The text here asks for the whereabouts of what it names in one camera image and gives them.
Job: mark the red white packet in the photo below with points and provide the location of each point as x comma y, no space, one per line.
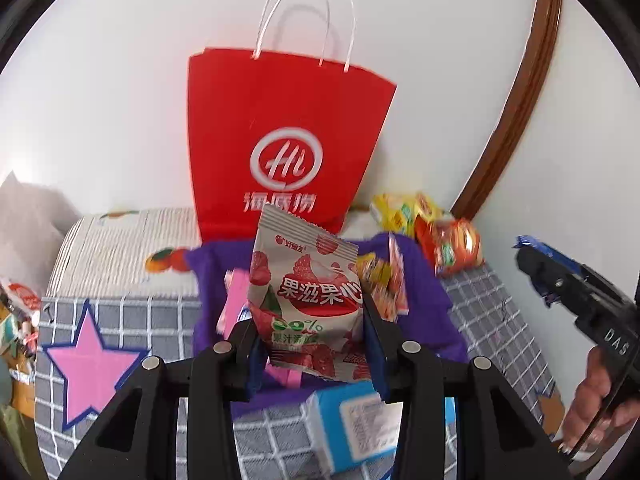
20,297

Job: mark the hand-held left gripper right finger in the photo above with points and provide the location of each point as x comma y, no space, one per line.
375,355

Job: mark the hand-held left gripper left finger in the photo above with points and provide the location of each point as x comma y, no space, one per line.
255,375

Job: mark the strawberry print snack packet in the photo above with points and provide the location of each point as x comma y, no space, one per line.
305,300

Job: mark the red paper bag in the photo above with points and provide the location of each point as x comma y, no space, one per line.
280,110

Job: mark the person's right hand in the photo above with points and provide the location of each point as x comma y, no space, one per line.
585,400

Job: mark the brown wooden door frame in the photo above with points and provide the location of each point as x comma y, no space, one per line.
520,110

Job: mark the purple cloth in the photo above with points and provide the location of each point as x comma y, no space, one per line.
430,310

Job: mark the blue tissue pack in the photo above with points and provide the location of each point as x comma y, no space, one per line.
350,425

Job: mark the white paper bag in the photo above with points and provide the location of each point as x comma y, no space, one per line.
30,230

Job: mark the white fruit print quilt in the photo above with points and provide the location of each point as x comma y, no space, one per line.
110,255

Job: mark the yellow triangular snack packet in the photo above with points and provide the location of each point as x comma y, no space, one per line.
375,280

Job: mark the grey grid star blanket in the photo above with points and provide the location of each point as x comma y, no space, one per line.
165,320

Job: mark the large pink yellow snack bag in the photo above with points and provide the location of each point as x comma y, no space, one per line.
235,295

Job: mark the blue snack packet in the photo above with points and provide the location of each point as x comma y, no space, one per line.
530,243

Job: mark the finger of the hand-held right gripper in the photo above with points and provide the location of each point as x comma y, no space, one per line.
537,270

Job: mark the orange white snack packet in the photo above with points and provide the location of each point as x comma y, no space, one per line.
398,280

